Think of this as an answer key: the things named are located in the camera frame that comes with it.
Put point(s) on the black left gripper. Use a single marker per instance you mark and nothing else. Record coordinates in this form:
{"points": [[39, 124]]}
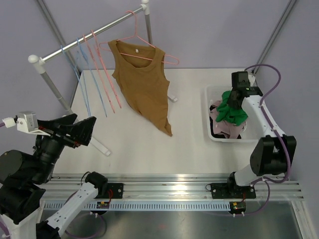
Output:
{"points": [[80, 132]]}

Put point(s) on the light blue wire hanger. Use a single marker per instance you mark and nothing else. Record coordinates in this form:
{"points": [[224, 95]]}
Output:
{"points": [[81, 84]]}

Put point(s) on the mustard brown tank top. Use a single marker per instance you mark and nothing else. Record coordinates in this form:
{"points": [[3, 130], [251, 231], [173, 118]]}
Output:
{"points": [[144, 87]]}

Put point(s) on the pink hanger of mauve top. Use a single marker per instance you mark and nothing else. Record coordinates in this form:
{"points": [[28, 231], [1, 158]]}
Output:
{"points": [[99, 73]]}

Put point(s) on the pink hanger of green top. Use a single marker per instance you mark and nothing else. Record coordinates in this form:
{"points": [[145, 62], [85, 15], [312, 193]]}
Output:
{"points": [[105, 69]]}

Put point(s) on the pink hanger of brown top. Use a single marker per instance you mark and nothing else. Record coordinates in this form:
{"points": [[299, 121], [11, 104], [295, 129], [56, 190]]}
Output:
{"points": [[145, 52]]}

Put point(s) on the black tank top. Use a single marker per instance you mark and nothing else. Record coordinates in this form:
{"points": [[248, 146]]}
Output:
{"points": [[214, 127]]}

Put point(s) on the mauve pink tank top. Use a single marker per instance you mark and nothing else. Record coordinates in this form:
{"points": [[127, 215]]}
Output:
{"points": [[224, 129]]}

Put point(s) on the green tank top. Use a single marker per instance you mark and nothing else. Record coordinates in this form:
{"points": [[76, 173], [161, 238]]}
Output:
{"points": [[229, 114]]}

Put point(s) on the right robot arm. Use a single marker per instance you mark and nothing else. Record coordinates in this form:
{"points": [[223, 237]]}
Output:
{"points": [[271, 159]]}

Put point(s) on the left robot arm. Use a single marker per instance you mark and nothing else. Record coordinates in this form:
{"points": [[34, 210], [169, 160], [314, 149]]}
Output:
{"points": [[22, 174]]}

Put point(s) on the grey white clothes rack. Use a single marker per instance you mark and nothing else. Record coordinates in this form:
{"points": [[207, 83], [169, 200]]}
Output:
{"points": [[39, 62]]}

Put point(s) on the white plastic basket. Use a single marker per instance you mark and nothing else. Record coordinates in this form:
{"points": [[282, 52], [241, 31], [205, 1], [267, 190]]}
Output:
{"points": [[211, 99]]}

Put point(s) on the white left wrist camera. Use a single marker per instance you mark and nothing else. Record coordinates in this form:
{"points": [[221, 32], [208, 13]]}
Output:
{"points": [[25, 122]]}

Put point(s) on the white slotted cable duct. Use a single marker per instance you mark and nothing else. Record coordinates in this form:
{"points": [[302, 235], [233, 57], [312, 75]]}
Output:
{"points": [[157, 206]]}

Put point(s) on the aluminium front rail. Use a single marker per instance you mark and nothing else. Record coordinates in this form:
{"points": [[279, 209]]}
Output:
{"points": [[170, 187]]}

